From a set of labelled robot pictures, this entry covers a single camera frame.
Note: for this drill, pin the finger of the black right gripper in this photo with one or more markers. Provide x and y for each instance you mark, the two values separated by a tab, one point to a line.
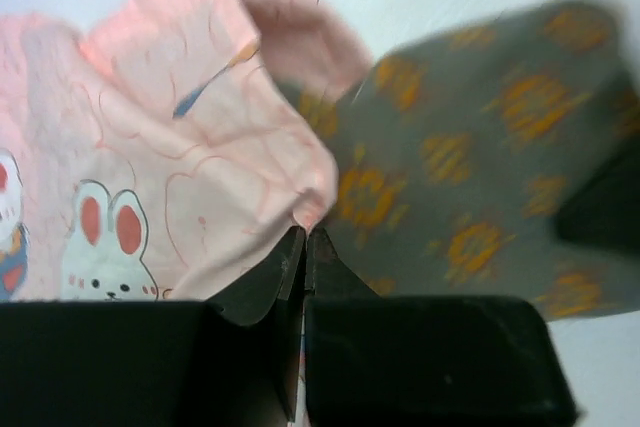
600	197

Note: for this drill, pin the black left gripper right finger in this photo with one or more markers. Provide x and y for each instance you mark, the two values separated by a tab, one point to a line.
424	360

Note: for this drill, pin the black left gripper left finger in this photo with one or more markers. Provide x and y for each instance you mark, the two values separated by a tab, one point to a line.
231	360

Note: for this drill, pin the pink cartoon pillowcase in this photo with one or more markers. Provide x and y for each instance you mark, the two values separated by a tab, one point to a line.
154	157

